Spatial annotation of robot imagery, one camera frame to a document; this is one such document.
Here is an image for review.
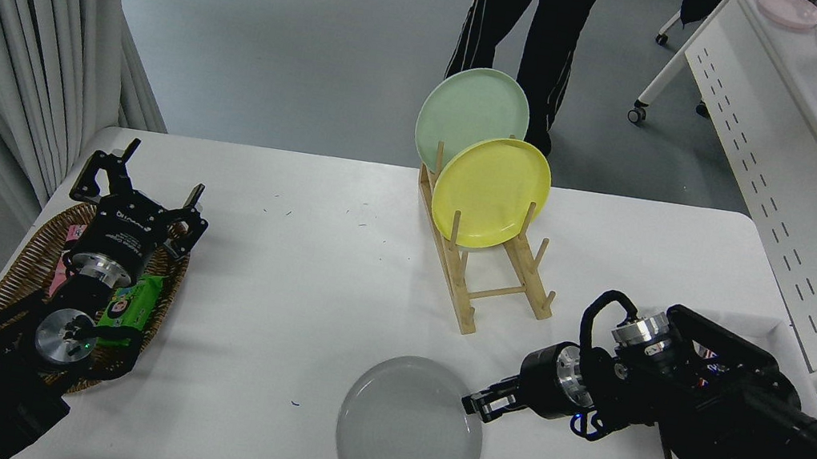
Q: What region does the pale green plate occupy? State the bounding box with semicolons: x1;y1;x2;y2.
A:
409;58;537;186

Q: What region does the person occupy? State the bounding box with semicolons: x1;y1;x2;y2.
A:
434;0;610;163

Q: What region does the pink snack pack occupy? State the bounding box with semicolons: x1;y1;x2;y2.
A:
48;222;91;301

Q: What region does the grey plate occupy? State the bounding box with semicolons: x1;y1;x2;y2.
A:
332;346;494;459

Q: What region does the pink plate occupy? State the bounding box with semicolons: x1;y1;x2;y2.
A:
754;0;817;32

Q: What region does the wooden plate rack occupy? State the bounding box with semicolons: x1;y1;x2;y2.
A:
397;139;576;348

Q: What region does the right gripper's black drum body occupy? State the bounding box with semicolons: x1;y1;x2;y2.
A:
514;338;586;424

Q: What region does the left gripper's black drum body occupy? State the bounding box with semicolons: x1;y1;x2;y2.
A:
72;186;188;284

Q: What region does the white desk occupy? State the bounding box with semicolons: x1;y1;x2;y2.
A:
592;0;817;393

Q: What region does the yellow plate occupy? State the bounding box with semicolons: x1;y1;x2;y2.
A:
425;128;558;260

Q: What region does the green snack pack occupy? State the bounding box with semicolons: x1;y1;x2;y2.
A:
94;267;167;352

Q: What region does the brown wicker basket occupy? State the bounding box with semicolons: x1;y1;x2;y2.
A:
0;189;197;409

